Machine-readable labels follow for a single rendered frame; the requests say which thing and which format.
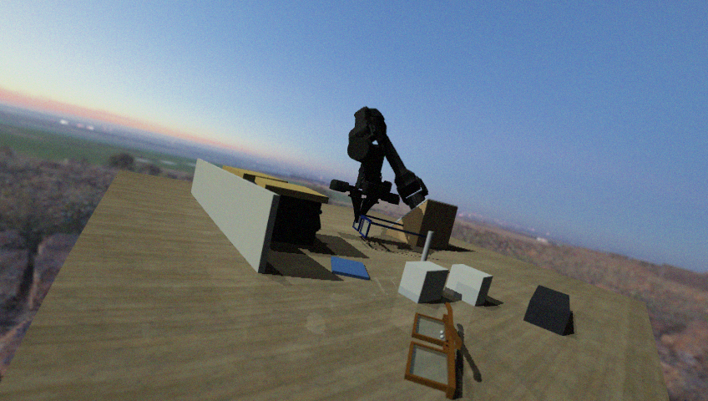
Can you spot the grey flat panel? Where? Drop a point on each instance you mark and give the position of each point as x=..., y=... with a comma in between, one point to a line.
x=245, y=212

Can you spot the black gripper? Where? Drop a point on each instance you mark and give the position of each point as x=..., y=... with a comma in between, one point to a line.
x=356, y=194

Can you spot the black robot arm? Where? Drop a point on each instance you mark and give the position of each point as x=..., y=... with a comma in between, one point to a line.
x=370, y=127

